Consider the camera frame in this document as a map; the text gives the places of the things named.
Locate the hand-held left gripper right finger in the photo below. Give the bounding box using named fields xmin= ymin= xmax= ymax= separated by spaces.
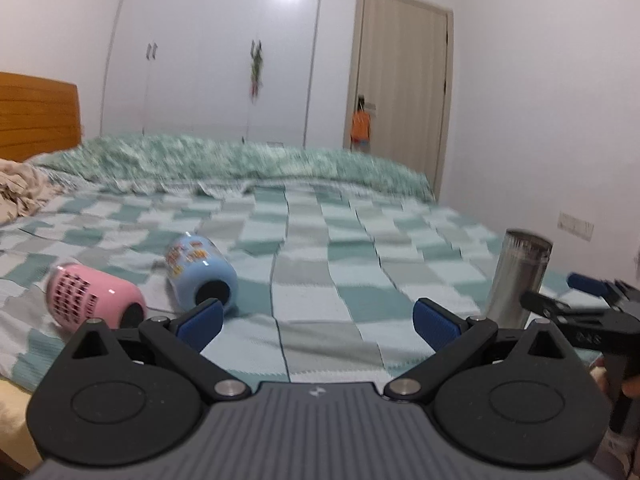
xmin=382 ymin=298 xmax=576 ymax=404

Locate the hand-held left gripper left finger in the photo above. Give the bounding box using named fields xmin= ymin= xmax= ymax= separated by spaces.
xmin=65 ymin=298 xmax=252 ymax=404

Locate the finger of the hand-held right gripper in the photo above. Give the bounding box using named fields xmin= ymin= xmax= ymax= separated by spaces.
xmin=520 ymin=290 xmax=617 ymax=327
xmin=566 ymin=273 xmax=621 ymax=300

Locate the blue printed cup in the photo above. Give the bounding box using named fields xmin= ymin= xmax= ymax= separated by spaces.
xmin=164 ymin=232 xmax=239 ymax=317

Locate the stainless steel cup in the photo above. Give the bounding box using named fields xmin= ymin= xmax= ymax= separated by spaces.
xmin=483 ymin=228 xmax=554 ymax=331

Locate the pink printed cup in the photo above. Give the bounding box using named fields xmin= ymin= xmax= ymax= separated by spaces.
xmin=46 ymin=262 xmax=148 ymax=334

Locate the person's right hand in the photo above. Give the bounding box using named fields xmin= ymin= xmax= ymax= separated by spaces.
xmin=591 ymin=356 xmax=640 ymax=403

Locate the green checkered bed sheet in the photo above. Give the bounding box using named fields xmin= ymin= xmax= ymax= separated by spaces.
xmin=0 ymin=180 xmax=617 ymax=396

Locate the green patterned duvet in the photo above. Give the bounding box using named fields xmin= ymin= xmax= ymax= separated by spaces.
xmin=29 ymin=132 xmax=437 ymax=204

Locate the orange hanging bag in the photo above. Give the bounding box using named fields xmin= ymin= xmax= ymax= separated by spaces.
xmin=349 ymin=94 xmax=374 ymax=154

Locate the yellow mattress edge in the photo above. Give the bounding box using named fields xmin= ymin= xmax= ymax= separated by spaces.
xmin=0 ymin=376 xmax=47 ymax=472

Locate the beige crumpled cloth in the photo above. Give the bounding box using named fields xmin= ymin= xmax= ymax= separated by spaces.
xmin=0 ymin=157 xmax=70 ymax=227

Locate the beige door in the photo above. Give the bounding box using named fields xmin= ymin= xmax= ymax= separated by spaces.
xmin=343 ymin=0 xmax=455 ymax=197

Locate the hanging ornament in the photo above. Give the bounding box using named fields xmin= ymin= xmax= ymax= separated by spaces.
xmin=248 ymin=40 xmax=265 ymax=104

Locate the wooden headboard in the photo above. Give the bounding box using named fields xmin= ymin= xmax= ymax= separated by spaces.
xmin=0 ymin=72 xmax=83 ymax=164

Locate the white wardrobe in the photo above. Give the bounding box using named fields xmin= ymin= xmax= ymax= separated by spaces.
xmin=99 ymin=0 xmax=327 ymax=151

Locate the wall socket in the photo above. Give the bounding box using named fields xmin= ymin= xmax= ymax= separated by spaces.
xmin=557 ymin=211 xmax=595 ymax=239

